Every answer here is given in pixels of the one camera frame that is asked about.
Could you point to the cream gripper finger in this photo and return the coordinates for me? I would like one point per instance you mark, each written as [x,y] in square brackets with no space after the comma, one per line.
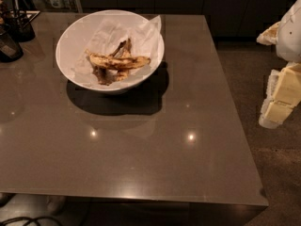
[283,94]
[269,36]

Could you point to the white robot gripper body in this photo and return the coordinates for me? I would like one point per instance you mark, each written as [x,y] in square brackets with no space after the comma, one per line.
[290,37]

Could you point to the brown overripe banana peel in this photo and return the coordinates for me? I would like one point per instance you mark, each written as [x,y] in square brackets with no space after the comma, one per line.
[117,65]

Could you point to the white ceramic bowl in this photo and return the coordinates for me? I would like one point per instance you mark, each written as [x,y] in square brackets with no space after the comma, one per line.
[73,41]

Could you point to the white paper towel liner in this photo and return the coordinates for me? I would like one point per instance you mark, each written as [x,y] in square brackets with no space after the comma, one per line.
[126,36]

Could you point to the black mesh utensil holder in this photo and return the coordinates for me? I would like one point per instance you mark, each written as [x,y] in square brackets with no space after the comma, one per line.
[20,27]

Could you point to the dark round container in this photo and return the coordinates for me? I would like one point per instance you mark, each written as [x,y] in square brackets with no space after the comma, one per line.
[10,50]

